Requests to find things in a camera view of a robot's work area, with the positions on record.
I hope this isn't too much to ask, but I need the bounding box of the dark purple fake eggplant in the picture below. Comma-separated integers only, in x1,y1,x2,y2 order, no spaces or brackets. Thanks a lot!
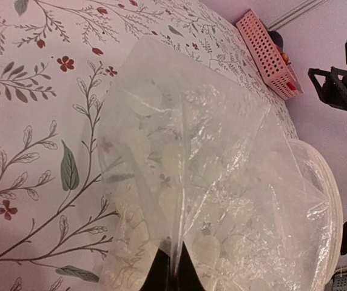
268,30,284,53

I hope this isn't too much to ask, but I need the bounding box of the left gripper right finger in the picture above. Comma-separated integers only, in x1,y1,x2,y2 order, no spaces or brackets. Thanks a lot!
175,243,205,291

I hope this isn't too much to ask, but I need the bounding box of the floral table mat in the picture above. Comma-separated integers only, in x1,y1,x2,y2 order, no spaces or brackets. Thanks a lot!
0,1,297,290

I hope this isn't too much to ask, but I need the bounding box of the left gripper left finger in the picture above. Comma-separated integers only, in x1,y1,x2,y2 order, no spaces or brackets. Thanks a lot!
143,249,173,291

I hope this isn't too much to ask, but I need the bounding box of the red orange fake mango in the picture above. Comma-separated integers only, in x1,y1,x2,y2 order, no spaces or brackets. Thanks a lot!
286,82,298,91

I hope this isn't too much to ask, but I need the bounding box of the clear zip top bag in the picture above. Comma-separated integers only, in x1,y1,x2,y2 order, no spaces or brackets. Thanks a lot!
98,37,343,290

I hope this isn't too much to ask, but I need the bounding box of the pink plastic basket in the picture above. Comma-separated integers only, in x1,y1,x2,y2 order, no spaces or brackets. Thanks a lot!
236,9,303,100

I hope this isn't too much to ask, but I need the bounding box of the right aluminium frame post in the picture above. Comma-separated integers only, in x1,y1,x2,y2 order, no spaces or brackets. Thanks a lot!
267,0,327,31

